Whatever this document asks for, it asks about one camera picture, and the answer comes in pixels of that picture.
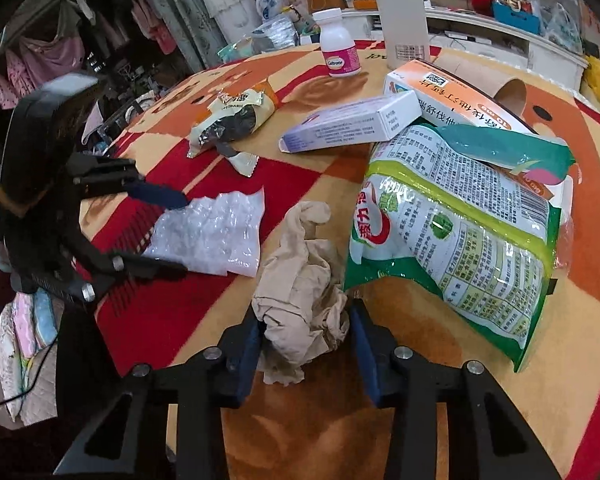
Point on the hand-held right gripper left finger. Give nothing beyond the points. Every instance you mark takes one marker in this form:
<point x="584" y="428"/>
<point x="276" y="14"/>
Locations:
<point x="245" y="355"/>

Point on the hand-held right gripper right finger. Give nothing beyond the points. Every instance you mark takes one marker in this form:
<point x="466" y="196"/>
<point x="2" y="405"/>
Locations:
<point x="367" y="360"/>

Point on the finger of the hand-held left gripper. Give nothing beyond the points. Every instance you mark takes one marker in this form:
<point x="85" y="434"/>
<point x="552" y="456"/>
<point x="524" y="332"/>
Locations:
<point x="155" y="195"/>
<point x="150" y="269"/>

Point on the clear bubble wrap sheet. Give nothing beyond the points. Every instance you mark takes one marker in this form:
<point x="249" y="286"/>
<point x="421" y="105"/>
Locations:
<point x="215" y="240"/>

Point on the beige cloth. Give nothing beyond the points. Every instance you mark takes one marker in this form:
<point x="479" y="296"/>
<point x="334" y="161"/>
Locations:
<point x="300" y="300"/>

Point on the brown cardboard tube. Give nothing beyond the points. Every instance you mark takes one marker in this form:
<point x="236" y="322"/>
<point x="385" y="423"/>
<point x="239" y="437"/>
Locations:
<point x="475" y="71"/>

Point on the small white wrapper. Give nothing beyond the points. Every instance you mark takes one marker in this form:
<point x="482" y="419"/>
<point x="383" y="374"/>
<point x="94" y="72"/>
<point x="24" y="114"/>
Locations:
<point x="243" y="162"/>

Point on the mauve hanging shirt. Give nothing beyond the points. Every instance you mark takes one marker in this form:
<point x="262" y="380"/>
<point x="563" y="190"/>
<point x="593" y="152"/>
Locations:
<point x="45" y="55"/>

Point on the yellow snack packet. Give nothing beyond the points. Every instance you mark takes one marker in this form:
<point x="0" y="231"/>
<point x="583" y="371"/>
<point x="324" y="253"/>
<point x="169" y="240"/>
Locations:
<point x="235" y="120"/>

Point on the pastel patterned pillow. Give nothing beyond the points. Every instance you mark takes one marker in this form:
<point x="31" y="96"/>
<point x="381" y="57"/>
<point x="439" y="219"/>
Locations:
<point x="25" y="340"/>

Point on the green white snack bag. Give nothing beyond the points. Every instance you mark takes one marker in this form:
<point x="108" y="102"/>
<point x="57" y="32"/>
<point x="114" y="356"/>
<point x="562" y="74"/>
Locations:
<point x="455" y="240"/>

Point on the small teal pack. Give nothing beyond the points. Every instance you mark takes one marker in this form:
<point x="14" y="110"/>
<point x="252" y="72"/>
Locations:
<point x="235" y="50"/>

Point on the pink hanging clothes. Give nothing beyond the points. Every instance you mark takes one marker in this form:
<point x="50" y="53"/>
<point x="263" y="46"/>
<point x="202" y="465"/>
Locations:
<point x="150" y="15"/>

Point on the green patterned curtain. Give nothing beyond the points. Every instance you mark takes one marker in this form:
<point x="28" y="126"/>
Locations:
<point x="180" y="10"/>

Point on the stack of clear plastic bags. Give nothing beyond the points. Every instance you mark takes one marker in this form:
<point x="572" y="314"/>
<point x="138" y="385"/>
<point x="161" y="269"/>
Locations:
<point x="275" y="35"/>

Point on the purple white medicine box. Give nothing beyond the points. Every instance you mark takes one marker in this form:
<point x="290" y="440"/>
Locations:
<point x="350" y="125"/>

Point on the white blue plastic bag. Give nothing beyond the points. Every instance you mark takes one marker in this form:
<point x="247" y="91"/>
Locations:
<point x="267" y="7"/>

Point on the white bottle pink label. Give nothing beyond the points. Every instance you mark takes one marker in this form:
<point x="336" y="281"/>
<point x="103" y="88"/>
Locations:
<point x="337" y="40"/>

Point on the teal snack bag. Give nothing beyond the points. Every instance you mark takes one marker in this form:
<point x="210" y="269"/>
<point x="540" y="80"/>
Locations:
<point x="505" y="152"/>

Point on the orange white medicine box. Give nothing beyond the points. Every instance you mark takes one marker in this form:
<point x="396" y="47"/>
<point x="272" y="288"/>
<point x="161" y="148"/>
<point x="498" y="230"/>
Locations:
<point x="460" y="92"/>

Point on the orange flat box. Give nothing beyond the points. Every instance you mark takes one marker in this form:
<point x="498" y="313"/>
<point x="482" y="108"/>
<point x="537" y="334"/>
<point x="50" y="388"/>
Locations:
<point x="365" y="2"/>

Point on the white cylindrical flask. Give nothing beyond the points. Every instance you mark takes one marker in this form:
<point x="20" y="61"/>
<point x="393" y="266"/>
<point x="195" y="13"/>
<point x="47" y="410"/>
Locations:
<point x="405" y="25"/>

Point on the white low cabinet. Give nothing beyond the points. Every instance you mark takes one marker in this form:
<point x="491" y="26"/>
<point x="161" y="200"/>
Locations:
<point x="480" y="25"/>

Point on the yellow bag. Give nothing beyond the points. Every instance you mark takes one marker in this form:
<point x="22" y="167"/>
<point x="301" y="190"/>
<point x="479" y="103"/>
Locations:
<point x="597" y="77"/>

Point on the blue basket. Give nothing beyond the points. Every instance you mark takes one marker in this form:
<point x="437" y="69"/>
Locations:
<point x="517" y="19"/>

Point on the clear plastic bag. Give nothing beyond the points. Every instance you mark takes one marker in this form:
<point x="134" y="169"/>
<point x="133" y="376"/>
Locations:
<point x="562" y="25"/>

